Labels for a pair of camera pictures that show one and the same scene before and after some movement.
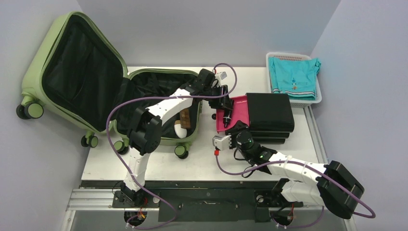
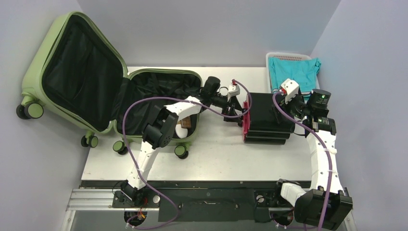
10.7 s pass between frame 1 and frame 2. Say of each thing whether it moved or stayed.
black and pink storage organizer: moved
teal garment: stayed
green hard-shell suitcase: stayed
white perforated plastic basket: stayed
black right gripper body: moved
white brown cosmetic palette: stayed
